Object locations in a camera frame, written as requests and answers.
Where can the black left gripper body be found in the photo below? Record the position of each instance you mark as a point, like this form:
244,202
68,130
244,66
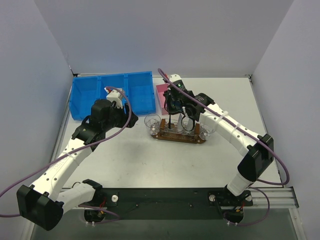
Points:
127,115

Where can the white toothpaste blue cap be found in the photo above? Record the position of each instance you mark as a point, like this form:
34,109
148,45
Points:
190,125

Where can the white toothpaste red cap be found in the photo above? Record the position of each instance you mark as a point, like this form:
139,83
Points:
180,125

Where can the brown wooden tray holder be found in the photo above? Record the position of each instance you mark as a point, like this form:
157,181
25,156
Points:
172,135

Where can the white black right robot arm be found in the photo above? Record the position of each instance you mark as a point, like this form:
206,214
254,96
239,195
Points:
256,159

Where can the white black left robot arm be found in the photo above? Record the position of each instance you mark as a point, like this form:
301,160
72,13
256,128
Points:
43,202

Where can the pink wooden drawer box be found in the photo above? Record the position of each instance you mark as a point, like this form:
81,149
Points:
160,89

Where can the blue plastic bin right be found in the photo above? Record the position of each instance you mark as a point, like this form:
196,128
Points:
140,91

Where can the blue plastic bin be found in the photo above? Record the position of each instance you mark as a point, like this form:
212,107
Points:
140,91
118,81
84,92

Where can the blue plastic bin middle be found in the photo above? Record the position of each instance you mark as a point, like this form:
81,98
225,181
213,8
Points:
118,81

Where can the blue plastic bin left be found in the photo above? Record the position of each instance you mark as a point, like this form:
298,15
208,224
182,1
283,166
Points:
84,92

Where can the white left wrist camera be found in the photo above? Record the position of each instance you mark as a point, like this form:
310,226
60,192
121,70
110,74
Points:
114,95

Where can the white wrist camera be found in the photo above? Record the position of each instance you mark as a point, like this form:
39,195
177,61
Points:
114,95
174,77

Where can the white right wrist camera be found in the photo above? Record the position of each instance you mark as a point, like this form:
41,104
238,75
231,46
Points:
174,77

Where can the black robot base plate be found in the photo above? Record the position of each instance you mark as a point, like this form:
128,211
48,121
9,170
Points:
127,211

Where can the aluminium frame rail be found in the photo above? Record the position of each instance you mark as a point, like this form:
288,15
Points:
276,198

